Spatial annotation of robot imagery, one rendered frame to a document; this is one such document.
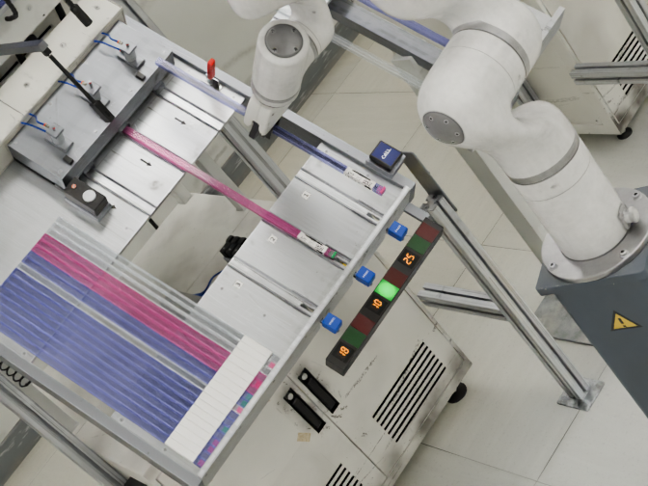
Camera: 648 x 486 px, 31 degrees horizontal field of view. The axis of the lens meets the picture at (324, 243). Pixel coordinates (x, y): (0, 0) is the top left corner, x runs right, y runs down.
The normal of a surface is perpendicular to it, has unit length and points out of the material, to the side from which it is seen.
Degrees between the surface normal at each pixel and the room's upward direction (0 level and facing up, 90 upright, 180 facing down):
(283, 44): 52
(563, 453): 0
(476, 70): 48
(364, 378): 90
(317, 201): 42
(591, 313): 90
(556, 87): 90
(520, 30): 71
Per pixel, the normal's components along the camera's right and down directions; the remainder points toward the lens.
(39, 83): -0.01, -0.42
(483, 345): -0.57, -0.65
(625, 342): -0.32, 0.74
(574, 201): 0.13, 0.54
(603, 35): 0.60, 0.08
